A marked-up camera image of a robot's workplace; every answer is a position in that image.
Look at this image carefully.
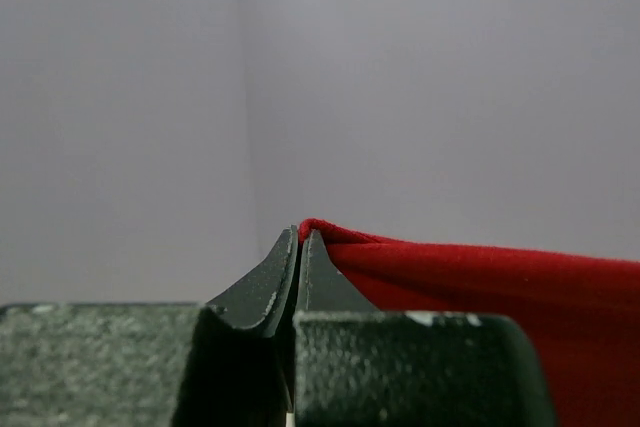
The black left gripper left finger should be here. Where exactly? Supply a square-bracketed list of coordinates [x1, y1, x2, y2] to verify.
[1, 227, 298, 426]

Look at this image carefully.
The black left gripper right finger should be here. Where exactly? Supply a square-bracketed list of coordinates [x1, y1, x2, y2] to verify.
[293, 231, 557, 426]

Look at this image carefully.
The red t shirt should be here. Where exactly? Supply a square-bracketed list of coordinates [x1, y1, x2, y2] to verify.
[299, 219, 639, 426]

